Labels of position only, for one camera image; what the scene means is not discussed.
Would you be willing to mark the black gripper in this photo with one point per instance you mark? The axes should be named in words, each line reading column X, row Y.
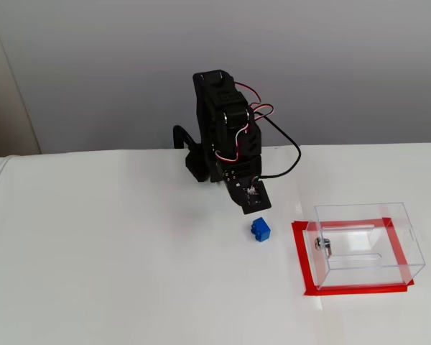
column 234, row 190

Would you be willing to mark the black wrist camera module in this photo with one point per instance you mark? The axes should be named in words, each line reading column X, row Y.
column 256, row 201

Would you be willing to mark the silver cam lock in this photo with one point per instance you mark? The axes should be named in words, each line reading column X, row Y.
column 322, row 246

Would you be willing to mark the red tape frame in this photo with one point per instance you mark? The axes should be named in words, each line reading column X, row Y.
column 352, row 290

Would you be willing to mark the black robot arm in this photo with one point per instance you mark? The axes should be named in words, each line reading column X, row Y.
column 219, row 125

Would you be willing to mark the black table clamp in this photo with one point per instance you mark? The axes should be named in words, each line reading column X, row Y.
column 181, row 134

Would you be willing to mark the transparent acrylic box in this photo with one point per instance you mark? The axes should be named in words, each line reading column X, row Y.
column 366, row 248

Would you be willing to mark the blue lego brick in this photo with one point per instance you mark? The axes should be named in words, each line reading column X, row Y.
column 261, row 231

